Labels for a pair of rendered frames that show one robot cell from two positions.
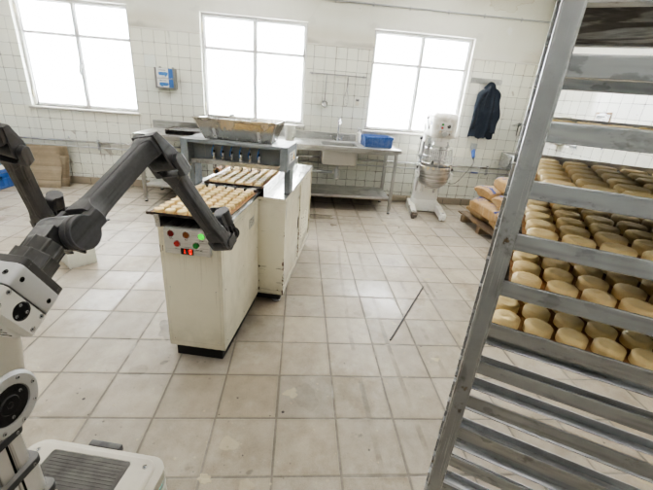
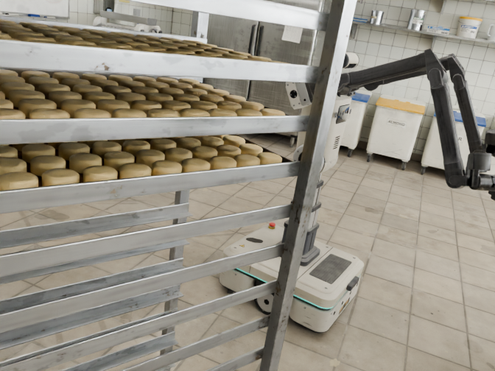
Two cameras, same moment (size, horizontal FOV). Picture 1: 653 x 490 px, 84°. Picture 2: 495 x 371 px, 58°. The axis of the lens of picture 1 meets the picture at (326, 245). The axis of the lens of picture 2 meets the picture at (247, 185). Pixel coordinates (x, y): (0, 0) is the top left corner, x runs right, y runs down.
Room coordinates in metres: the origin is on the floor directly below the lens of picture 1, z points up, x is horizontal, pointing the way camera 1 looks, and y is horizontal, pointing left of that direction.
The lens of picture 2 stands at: (1.22, -1.29, 1.40)
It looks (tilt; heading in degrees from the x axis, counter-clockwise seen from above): 20 degrees down; 115
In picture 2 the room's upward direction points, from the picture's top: 9 degrees clockwise
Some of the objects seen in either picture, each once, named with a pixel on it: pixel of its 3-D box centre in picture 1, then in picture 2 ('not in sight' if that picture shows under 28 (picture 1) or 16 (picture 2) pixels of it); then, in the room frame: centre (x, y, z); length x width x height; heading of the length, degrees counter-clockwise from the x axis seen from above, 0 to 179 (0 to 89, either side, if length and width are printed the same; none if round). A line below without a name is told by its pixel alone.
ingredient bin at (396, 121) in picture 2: not in sight; (394, 131); (0.49, 4.35, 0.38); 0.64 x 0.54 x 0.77; 96
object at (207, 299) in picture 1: (217, 266); not in sight; (2.06, 0.68, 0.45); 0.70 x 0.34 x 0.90; 176
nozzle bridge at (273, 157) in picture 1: (241, 164); not in sight; (2.57, 0.64, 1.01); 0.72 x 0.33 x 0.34; 86
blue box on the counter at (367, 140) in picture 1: (376, 141); not in sight; (5.23, -0.57, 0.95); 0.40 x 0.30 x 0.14; 98
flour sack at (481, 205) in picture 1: (496, 209); not in sight; (4.47, -2.10, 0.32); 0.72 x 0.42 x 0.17; 10
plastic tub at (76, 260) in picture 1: (76, 252); not in sight; (2.83, 2.17, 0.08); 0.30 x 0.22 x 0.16; 51
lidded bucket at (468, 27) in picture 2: not in sight; (468, 27); (0.95, 4.60, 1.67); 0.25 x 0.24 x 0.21; 5
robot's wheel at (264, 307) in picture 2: not in sight; (269, 299); (0.60, 0.57, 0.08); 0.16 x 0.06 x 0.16; 175
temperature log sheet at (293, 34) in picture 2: not in sight; (293, 27); (-0.78, 3.67, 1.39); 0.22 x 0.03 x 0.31; 5
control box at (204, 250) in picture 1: (188, 241); not in sight; (1.70, 0.71, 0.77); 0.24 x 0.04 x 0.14; 86
